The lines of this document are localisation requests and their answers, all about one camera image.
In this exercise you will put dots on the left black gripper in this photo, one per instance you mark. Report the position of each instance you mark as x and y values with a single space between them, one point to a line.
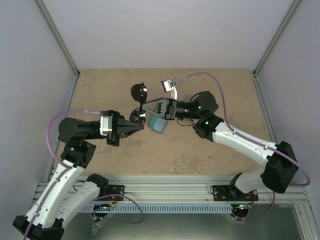
125 128

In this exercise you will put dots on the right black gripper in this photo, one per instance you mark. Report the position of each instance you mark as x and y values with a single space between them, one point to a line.
171 107

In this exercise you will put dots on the blue glasses case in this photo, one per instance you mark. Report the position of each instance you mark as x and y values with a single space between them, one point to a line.
157 124

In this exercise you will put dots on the black sunglasses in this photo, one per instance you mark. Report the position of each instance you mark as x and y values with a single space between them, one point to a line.
139 93

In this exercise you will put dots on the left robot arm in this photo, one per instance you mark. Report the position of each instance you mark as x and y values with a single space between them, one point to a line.
53 211

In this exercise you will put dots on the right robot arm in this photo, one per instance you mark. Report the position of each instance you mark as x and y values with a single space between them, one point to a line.
276 161

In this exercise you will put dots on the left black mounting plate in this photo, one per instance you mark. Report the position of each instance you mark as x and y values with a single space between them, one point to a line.
115 189

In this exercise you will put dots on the black mounting plate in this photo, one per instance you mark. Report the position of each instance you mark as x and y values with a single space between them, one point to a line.
115 189
224 193

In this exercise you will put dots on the left circuit board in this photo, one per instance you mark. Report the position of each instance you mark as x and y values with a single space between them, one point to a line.
104 207

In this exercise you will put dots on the circuit board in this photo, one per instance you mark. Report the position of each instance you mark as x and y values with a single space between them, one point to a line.
104 207
241 207

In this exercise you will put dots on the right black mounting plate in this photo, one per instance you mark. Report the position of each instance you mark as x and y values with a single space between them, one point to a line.
224 193

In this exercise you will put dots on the right circuit board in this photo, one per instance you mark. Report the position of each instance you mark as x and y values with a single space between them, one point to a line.
241 207

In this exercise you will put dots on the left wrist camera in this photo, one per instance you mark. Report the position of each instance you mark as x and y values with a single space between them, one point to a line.
106 123

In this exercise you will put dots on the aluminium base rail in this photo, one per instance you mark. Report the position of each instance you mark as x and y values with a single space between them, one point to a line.
160 189

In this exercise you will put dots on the slotted cable duct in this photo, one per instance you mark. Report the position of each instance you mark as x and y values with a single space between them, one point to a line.
164 208

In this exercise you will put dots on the left aluminium frame post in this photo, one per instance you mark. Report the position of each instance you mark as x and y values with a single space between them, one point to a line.
53 28

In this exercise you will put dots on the aluminium frame post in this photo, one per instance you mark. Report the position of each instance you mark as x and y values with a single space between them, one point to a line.
277 35
53 28

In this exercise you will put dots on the right aluminium frame post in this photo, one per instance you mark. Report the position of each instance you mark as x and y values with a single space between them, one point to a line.
277 35

